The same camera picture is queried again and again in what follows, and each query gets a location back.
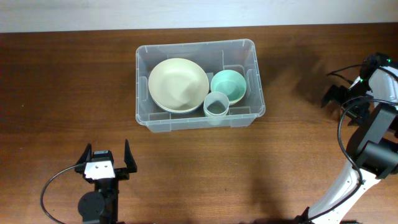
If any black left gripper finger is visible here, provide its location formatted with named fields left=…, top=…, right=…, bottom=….
left=76, top=143, right=92, bottom=165
left=124, top=139, right=137, bottom=173

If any mint green bowl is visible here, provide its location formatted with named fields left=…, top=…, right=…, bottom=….
left=210, top=70, right=247, bottom=97

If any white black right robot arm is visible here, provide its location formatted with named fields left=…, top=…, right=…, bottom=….
left=294, top=52, right=397, bottom=223

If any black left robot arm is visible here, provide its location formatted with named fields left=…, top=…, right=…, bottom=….
left=75, top=140, right=137, bottom=224

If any grey translucent cup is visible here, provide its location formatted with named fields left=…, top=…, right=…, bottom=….
left=203, top=91, right=229, bottom=113

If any mint green cup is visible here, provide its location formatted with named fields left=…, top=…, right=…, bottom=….
left=206, top=116, right=224, bottom=126

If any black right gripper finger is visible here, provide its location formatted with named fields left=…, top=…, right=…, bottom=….
left=321, top=85, right=349, bottom=108
left=340, top=101, right=371, bottom=126

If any clear plastic storage bin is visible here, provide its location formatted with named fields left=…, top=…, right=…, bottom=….
left=136, top=39, right=266, bottom=133

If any cream cup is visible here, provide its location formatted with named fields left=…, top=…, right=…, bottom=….
left=204, top=109, right=228, bottom=117

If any beige bowl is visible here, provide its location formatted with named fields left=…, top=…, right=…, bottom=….
left=152, top=95, right=204, bottom=114
left=148, top=58, right=210, bottom=98

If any yellow bowl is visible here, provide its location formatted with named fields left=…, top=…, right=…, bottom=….
left=228, top=94, right=244, bottom=106

